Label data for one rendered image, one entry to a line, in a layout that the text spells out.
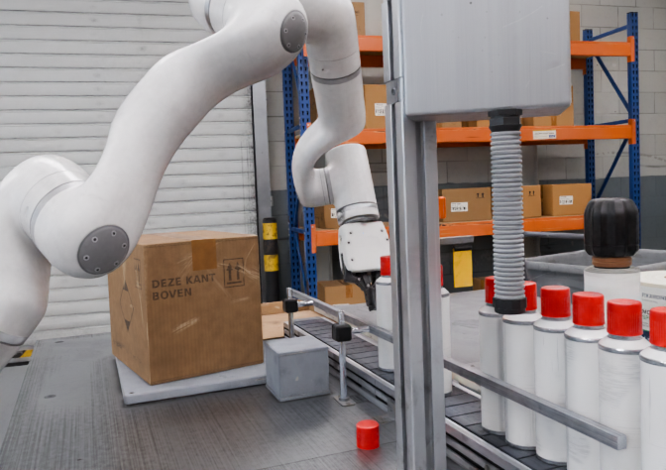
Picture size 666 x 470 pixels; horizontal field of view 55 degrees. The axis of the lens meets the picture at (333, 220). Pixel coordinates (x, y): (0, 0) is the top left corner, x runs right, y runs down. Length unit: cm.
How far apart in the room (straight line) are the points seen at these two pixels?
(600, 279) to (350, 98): 51
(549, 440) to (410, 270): 26
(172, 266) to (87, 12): 404
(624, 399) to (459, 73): 37
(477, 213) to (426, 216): 421
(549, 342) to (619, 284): 32
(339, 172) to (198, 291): 36
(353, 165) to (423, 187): 53
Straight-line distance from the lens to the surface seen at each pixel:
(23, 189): 96
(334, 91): 112
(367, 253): 123
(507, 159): 67
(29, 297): 94
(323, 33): 106
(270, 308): 195
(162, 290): 126
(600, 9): 670
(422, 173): 75
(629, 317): 71
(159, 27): 514
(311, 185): 125
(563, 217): 523
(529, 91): 69
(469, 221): 487
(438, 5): 71
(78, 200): 87
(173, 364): 129
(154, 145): 91
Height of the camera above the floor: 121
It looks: 3 degrees down
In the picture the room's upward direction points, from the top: 2 degrees counter-clockwise
